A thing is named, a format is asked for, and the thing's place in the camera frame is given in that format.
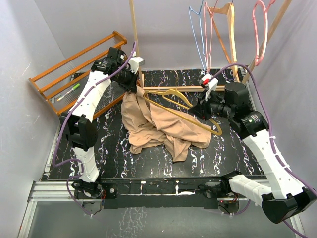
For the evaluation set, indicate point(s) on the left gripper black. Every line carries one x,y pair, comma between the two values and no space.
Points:
131,87

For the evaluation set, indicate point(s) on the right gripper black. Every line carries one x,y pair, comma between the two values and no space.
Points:
201,106

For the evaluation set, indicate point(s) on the beige t shirt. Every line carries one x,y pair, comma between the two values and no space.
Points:
150,125

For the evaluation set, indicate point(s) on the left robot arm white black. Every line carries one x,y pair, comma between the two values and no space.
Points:
79,130

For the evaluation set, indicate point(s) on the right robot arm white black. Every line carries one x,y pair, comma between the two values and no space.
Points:
286,195

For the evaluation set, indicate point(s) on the pink thick plastic hanger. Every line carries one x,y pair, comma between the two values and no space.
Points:
259,55

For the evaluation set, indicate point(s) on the wooden hanger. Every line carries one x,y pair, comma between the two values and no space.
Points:
229,11

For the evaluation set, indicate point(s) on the green marker pen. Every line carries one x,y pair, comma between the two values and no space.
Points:
73,89

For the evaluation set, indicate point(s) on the orange wooden shelf rack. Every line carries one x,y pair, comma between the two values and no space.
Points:
57,80

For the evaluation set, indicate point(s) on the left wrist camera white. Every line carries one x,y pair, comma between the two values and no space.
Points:
135,63

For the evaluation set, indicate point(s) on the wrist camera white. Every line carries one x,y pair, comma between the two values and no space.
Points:
208,85
135,63

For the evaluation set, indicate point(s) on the wooden clothes rack frame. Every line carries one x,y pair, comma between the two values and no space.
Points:
234,67

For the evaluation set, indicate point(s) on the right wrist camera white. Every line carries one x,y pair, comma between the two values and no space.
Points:
208,85

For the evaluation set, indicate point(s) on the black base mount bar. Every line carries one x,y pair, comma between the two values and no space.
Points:
155,192

